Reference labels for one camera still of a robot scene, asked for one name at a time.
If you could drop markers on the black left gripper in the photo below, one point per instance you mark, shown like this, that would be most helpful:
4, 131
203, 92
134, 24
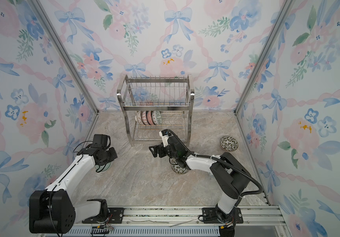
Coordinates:
114, 155

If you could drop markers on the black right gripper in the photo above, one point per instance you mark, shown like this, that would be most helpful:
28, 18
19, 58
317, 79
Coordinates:
161, 149

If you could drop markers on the pale green celadon bowl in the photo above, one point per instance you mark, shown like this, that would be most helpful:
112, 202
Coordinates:
106, 168

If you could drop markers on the green white patterned bowl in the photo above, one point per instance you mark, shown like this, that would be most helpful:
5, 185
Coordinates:
156, 117

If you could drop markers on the black floral pattern bowl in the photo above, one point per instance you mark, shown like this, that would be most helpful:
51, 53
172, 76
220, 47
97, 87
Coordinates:
149, 117

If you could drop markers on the red diamond pattern bowl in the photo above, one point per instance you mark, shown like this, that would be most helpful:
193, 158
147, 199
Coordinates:
144, 117

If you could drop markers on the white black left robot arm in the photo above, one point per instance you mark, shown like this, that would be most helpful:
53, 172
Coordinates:
51, 210

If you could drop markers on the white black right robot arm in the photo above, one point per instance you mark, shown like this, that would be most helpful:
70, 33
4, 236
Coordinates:
230, 175

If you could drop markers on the stainless steel dish rack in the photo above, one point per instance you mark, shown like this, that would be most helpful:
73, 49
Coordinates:
174, 97

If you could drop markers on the black leaf pattern pink bowl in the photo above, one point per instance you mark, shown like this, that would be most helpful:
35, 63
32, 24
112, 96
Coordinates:
228, 143

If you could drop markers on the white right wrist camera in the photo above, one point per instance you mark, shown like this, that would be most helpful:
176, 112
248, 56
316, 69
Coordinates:
164, 134

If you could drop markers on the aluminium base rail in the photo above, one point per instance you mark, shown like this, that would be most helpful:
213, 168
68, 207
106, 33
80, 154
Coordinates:
183, 221

